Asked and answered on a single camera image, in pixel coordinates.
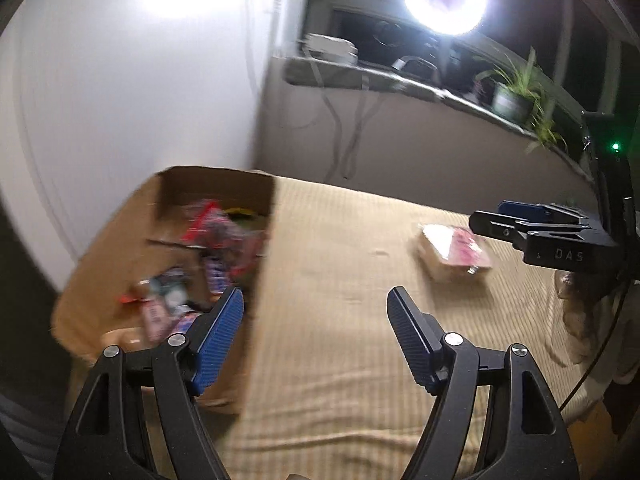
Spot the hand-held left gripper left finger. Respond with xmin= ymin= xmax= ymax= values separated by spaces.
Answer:
xmin=60 ymin=286 xmax=246 ymax=480

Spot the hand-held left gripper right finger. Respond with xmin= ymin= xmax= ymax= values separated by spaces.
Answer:
xmin=387 ymin=286 xmax=573 ymax=480

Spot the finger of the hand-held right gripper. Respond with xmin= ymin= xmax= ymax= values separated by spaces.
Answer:
xmin=497 ymin=201 xmax=594 ymax=229
xmin=469 ymin=209 xmax=622 ymax=274

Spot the brown cardboard box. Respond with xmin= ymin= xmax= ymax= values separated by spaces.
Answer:
xmin=52 ymin=166 xmax=277 ymax=413

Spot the pink bread package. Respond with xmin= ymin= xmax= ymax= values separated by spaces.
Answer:
xmin=415 ymin=222 xmax=493 ymax=283

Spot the pile of mixed snack packets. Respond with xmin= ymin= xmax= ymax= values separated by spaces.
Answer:
xmin=117 ymin=200 xmax=268 ymax=346

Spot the fluffy beige cloth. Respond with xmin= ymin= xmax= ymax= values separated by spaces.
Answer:
xmin=555 ymin=270 xmax=623 ymax=366

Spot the striped beige blanket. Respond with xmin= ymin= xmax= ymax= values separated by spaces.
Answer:
xmin=150 ymin=170 xmax=601 ymax=480

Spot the potted green plant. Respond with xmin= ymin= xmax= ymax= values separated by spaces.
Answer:
xmin=475 ymin=47 xmax=571 ymax=153

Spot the grey window sill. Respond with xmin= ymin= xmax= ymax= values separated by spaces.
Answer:
xmin=282 ymin=55 xmax=596 ymax=181

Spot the white device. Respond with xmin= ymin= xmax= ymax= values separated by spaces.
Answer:
xmin=305 ymin=34 xmax=358 ymax=65

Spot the thin black cable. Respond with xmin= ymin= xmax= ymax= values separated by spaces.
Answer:
xmin=557 ymin=280 xmax=631 ymax=411

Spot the black cable bundle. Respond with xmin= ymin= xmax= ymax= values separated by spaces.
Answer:
xmin=372 ymin=20 xmax=451 ymax=82

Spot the grey cable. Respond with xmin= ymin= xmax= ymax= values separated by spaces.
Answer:
xmin=320 ymin=60 xmax=352 ymax=182
xmin=344 ymin=75 xmax=386 ymax=179

